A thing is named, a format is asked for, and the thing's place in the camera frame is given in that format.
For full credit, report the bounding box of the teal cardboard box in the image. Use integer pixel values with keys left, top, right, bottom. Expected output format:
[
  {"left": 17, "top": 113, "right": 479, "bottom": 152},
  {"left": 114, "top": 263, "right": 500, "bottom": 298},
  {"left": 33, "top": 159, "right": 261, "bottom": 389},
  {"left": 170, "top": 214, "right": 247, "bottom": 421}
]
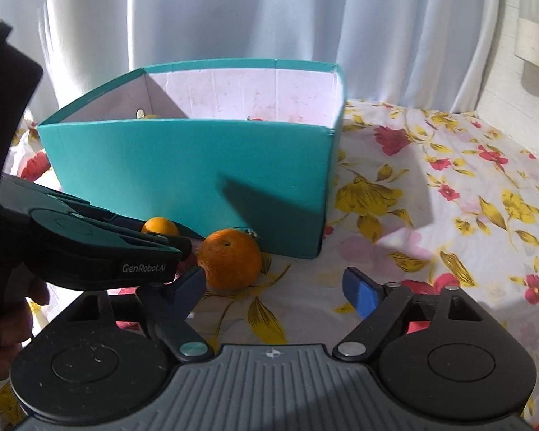
[{"left": 36, "top": 58, "right": 346, "bottom": 260}]

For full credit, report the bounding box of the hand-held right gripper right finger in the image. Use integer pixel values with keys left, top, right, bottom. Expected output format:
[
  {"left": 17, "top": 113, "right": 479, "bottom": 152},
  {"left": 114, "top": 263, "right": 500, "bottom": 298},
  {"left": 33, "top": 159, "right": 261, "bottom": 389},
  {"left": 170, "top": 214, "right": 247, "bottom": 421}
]
[{"left": 332, "top": 266, "right": 484, "bottom": 361}]

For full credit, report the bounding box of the floral tablecloth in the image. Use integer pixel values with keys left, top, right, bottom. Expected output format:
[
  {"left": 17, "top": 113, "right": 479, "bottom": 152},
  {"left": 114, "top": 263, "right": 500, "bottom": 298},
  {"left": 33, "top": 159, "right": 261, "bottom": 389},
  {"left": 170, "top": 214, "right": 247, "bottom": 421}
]
[{"left": 0, "top": 98, "right": 539, "bottom": 431}]

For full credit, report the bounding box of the small orange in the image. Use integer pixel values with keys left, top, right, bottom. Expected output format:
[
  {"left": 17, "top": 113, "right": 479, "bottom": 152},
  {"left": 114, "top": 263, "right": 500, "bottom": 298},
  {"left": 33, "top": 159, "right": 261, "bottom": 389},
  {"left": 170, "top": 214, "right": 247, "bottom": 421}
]
[{"left": 141, "top": 217, "right": 181, "bottom": 238}]

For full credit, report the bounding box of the large orange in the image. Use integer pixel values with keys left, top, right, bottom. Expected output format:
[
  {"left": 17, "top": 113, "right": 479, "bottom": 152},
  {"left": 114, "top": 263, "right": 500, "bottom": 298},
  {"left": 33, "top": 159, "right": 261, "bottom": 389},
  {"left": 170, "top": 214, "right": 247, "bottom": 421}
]
[{"left": 196, "top": 228, "right": 264, "bottom": 291}]

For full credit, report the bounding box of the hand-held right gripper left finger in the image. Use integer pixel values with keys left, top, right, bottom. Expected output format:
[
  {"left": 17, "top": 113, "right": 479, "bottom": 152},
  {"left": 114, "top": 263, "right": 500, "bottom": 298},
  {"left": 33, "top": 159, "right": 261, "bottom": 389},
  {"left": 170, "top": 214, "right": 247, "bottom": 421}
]
[{"left": 65, "top": 265, "right": 210, "bottom": 361}]

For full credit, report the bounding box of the white curtain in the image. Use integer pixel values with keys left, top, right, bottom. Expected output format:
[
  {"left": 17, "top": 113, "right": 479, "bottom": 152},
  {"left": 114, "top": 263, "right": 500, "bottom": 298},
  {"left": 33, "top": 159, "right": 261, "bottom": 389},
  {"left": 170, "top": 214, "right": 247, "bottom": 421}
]
[{"left": 0, "top": 0, "right": 506, "bottom": 120}]

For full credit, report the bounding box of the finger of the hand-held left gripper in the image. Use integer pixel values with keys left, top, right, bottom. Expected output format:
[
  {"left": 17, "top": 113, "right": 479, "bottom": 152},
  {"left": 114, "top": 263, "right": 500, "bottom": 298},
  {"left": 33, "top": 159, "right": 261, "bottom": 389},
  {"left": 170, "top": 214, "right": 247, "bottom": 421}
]
[
  {"left": 82, "top": 201, "right": 206, "bottom": 240},
  {"left": 117, "top": 228, "right": 193, "bottom": 260}
]

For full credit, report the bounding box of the person's left hand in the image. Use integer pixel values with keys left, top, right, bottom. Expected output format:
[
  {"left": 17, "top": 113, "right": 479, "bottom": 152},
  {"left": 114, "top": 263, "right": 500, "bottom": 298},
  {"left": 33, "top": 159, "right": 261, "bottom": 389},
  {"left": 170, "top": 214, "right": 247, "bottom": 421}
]
[{"left": 0, "top": 276, "right": 51, "bottom": 383}]

